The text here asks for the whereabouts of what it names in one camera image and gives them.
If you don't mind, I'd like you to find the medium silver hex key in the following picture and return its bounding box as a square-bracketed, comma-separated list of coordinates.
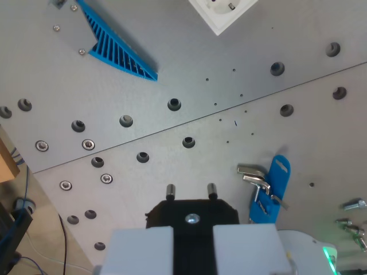
[243, 174, 272, 203]

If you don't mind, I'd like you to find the white thin cable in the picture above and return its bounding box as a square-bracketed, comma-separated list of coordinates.
[25, 229, 95, 273]

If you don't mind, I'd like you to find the black metal frame piece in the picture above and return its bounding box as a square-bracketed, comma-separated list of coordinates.
[0, 200, 34, 275]

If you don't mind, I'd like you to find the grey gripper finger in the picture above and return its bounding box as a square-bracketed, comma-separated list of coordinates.
[99, 226, 175, 275]
[213, 223, 294, 275]

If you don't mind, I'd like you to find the large silver hex key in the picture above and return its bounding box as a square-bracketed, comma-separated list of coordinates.
[236, 164, 268, 179]

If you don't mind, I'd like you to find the blue ribbed wedge part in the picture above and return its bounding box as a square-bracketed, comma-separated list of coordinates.
[75, 0, 159, 83]

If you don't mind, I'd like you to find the grey metal bracket plate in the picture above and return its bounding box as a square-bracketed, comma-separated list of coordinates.
[45, 0, 99, 56]

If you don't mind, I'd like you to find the white wall socket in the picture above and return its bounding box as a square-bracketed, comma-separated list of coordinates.
[188, 0, 259, 37]

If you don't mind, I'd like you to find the brown wooden box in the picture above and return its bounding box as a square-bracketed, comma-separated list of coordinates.
[0, 125, 21, 184]

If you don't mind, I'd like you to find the black cable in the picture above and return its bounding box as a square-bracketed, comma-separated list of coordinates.
[58, 213, 68, 275]

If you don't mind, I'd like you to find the large silver loose bolt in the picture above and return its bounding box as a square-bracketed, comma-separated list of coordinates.
[342, 198, 367, 212]

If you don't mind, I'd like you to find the blue hex key holder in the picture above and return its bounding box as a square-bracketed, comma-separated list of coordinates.
[248, 154, 292, 225]

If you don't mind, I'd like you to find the small silver hex key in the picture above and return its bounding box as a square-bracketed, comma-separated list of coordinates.
[270, 194, 290, 209]

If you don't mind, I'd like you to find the black two-pin plug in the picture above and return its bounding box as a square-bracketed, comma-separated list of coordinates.
[145, 183, 240, 275]

